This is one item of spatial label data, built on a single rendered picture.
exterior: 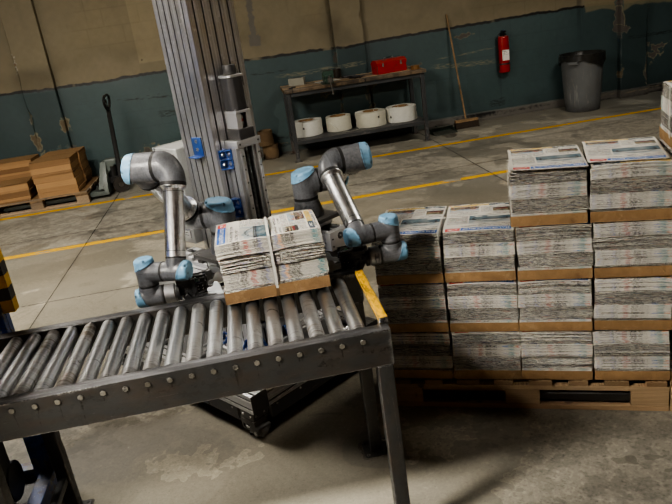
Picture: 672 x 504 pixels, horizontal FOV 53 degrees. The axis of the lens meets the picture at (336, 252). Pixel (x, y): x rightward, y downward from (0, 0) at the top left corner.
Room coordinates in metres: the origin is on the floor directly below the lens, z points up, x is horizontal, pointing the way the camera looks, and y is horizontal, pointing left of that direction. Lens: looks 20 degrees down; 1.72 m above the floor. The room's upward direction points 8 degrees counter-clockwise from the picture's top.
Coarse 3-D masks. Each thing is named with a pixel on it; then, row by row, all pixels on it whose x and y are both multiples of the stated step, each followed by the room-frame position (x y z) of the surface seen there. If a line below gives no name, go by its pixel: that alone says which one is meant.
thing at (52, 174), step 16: (0, 160) 8.39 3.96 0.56; (16, 160) 8.20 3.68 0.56; (32, 160) 8.22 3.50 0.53; (48, 160) 7.82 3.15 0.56; (64, 160) 7.82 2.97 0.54; (80, 160) 8.24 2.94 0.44; (0, 176) 8.12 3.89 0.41; (16, 176) 8.13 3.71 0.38; (32, 176) 7.78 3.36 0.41; (48, 176) 7.79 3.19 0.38; (64, 176) 7.81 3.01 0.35; (80, 176) 8.05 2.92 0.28; (0, 192) 7.72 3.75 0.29; (16, 192) 7.74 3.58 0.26; (32, 192) 7.88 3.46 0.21; (48, 192) 7.78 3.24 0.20; (64, 192) 7.79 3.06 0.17; (80, 192) 7.80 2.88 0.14; (0, 208) 8.02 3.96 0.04; (32, 208) 7.75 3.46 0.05; (48, 208) 7.76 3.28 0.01
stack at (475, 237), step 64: (448, 256) 2.56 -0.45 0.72; (512, 256) 2.48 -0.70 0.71; (576, 256) 2.41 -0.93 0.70; (640, 256) 2.34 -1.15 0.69; (448, 320) 2.60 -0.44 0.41; (512, 320) 2.48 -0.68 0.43; (576, 320) 2.41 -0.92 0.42; (448, 384) 2.56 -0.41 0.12; (512, 384) 2.48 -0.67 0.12; (576, 384) 2.41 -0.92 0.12; (640, 384) 2.35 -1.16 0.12
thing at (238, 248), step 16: (224, 224) 2.45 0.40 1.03; (240, 224) 2.41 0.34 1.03; (256, 224) 2.39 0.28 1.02; (224, 240) 2.22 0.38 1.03; (240, 240) 2.19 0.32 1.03; (256, 240) 2.19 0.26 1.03; (224, 256) 2.18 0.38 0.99; (240, 256) 2.19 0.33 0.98; (256, 256) 2.19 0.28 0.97; (224, 272) 2.18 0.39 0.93; (240, 272) 2.18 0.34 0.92; (256, 272) 2.19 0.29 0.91; (224, 288) 2.20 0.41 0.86; (240, 288) 2.18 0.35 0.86
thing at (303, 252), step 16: (288, 224) 2.31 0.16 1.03; (304, 224) 2.27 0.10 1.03; (288, 240) 2.21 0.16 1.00; (304, 240) 2.21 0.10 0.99; (320, 240) 2.21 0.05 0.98; (288, 256) 2.20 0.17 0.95; (304, 256) 2.20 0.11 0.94; (320, 256) 2.21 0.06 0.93; (288, 272) 2.20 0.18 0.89; (304, 272) 2.21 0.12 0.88; (320, 272) 2.21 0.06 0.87
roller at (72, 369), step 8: (88, 328) 2.17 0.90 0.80; (96, 328) 2.20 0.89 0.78; (80, 336) 2.12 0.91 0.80; (88, 336) 2.12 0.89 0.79; (80, 344) 2.05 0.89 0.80; (88, 344) 2.07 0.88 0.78; (72, 352) 2.00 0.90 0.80; (80, 352) 1.99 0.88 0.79; (88, 352) 2.05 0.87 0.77; (72, 360) 1.93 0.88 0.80; (80, 360) 1.95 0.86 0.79; (64, 368) 1.89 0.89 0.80; (72, 368) 1.88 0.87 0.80; (80, 368) 1.92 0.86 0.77; (64, 376) 1.83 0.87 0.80; (72, 376) 1.84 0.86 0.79; (56, 384) 1.79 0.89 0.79; (64, 384) 1.78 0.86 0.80
